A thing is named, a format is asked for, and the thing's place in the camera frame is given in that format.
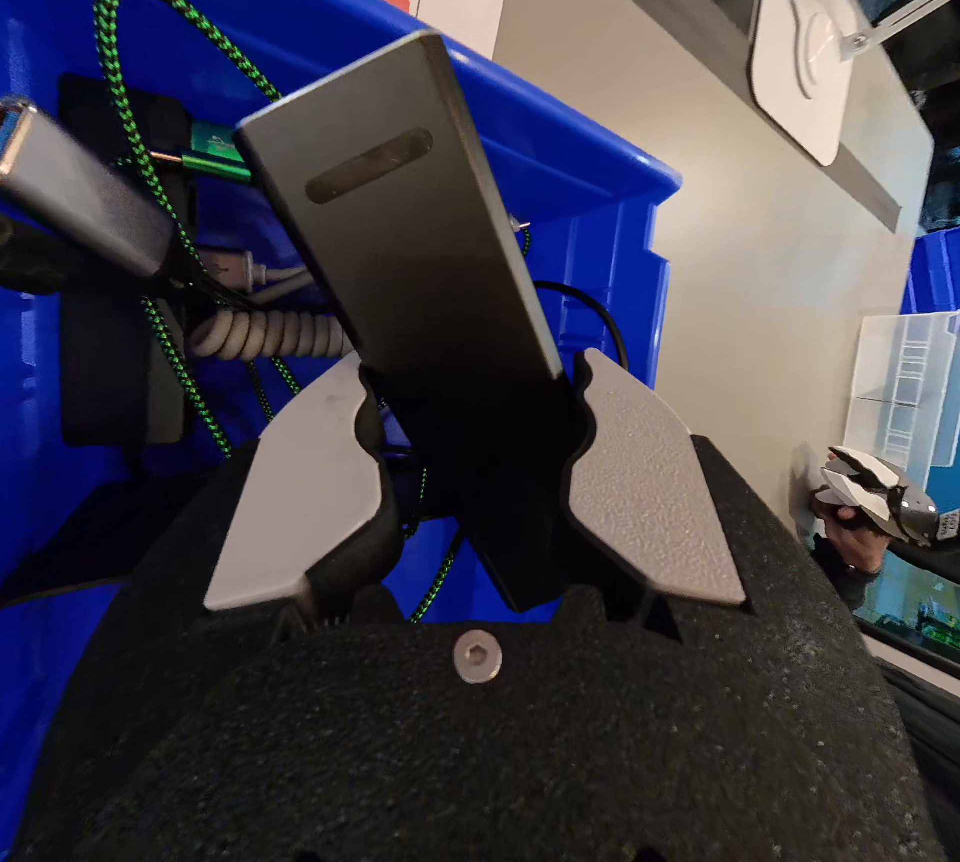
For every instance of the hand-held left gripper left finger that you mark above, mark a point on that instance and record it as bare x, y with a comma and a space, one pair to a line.
300, 487

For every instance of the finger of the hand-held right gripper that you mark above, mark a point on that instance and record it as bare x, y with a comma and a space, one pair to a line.
862, 468
855, 498

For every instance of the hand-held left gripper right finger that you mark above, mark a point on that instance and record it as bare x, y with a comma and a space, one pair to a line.
645, 495

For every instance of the clear plastic bin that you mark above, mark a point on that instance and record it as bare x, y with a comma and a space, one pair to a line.
900, 390

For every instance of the blue plastic bin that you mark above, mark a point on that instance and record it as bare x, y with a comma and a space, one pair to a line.
570, 150
934, 273

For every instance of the person's right forearm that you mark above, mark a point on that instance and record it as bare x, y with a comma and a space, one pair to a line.
844, 588

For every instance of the grey desk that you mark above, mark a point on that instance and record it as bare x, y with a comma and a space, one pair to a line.
712, 240

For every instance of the person's right hand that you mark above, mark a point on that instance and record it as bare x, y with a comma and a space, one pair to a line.
855, 547

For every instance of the silver USB plug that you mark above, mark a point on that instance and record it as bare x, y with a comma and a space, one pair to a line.
82, 187

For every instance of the white document stand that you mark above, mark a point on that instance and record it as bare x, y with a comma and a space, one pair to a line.
795, 75

